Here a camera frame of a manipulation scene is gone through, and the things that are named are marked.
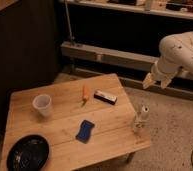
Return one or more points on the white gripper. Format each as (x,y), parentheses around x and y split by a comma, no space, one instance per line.
(162,71)

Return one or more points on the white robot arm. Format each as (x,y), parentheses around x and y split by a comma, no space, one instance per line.
(176,51)

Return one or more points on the black ceramic bowl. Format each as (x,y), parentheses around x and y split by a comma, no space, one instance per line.
(29,153)

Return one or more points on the grey metal beam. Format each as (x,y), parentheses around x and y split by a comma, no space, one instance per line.
(115,57)

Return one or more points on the cluttered shelf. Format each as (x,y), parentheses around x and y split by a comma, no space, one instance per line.
(130,8)

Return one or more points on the wooden table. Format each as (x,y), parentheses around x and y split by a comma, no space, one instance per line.
(111,137)

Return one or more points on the blue sponge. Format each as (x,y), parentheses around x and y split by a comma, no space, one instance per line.
(85,131)

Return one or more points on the metal pole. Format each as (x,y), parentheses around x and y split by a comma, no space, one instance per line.
(71,37)

